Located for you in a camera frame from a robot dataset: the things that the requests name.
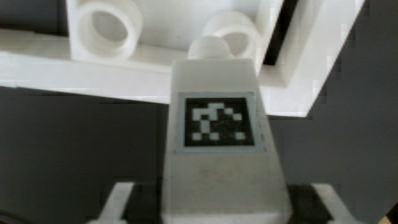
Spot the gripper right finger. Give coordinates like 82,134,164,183
288,183,363,224

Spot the white U-shaped fence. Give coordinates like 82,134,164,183
0,0,365,117

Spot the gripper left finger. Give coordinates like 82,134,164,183
88,182,161,224

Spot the white chair seat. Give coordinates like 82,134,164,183
66,0,285,72

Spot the white chair leg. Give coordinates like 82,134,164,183
162,36,292,224

